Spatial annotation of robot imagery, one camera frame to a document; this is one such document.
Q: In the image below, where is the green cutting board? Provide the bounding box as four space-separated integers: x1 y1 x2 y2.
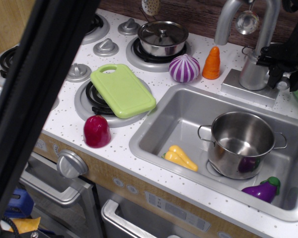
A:
90 64 156 119

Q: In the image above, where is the silver toy faucet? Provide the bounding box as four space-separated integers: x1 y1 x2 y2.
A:
214 0 281 107

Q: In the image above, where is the silver faucet lever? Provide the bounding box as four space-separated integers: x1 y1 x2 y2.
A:
267 76 290 91

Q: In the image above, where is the hanging slotted spoon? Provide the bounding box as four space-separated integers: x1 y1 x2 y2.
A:
142 0 161 16

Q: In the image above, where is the blue object on floor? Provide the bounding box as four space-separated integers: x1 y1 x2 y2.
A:
4 188 34 218

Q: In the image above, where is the silver stove knob middle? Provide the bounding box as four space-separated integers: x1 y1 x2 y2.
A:
93 38 119 57

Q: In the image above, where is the black burner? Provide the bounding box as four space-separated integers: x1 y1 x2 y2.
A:
81 13 110 45
74 81 147 128
126 37 191 72
0 45 18 87

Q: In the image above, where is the silver sink basin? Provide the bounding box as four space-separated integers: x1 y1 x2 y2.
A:
129 85 298 222

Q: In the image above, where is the silver stove knob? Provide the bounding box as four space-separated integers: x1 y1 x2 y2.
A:
118 18 140 36
93 38 119 57
66 63 91 83

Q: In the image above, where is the silver dishwasher handle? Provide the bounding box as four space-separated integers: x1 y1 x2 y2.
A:
101 199 167 238

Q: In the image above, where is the silver oven door handle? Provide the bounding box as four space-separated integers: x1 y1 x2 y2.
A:
20 171 81 208

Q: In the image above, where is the large steel pot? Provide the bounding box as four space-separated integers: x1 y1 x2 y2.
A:
197 111 288 179

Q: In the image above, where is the small lidded steel pot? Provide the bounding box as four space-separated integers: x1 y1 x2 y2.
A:
138 21 189 57

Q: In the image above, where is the back left black burner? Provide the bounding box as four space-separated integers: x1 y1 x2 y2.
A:
81 13 110 45

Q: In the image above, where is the orange toy carrot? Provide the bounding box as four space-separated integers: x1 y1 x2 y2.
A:
202 46 221 80

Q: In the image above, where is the front left black burner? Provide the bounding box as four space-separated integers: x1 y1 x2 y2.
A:
0 45 18 87

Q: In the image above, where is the silver oven knob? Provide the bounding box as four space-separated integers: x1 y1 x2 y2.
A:
57 149 88 179

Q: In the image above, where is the purple toy eggplant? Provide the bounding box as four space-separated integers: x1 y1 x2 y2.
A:
241 177 281 203

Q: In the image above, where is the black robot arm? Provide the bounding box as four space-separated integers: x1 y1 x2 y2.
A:
0 0 298 234

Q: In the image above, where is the purple striped toy onion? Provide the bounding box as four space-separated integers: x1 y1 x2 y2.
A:
169 54 200 83

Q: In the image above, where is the hanging steel ladle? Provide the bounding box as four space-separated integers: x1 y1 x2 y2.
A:
235 10 259 35

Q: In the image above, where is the red toy vegetable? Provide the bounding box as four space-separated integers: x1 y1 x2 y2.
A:
83 115 111 148

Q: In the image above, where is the yellow cloth on floor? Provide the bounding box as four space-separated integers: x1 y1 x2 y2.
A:
12 217 41 234

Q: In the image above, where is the silver stove knob front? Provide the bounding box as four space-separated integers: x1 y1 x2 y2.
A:
66 63 91 83

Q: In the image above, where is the yellow toy squash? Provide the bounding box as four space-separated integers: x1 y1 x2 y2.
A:
162 145 198 172

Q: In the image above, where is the silver stove knob back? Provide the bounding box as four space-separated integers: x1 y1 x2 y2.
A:
118 18 140 36

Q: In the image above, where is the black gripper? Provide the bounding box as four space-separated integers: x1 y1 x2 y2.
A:
256 23 298 92

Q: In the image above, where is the front right black burner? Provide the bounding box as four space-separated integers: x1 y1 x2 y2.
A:
74 81 147 128

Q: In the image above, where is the back right black burner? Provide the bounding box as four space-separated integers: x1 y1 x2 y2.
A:
126 37 191 72

